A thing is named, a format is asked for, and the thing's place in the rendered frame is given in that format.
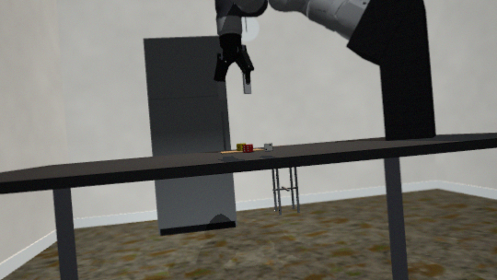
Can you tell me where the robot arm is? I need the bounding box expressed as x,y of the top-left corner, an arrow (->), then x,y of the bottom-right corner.
214,0 -> 370,40

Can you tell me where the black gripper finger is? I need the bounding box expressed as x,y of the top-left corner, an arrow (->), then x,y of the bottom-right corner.
228,44 -> 254,94
214,52 -> 231,100

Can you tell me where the cream white die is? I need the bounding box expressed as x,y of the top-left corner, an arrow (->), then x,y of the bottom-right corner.
264,143 -> 273,151

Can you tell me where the red die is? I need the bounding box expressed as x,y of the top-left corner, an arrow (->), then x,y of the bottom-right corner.
243,145 -> 253,153

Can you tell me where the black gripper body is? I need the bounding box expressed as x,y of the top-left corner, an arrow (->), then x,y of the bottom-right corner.
219,33 -> 241,64

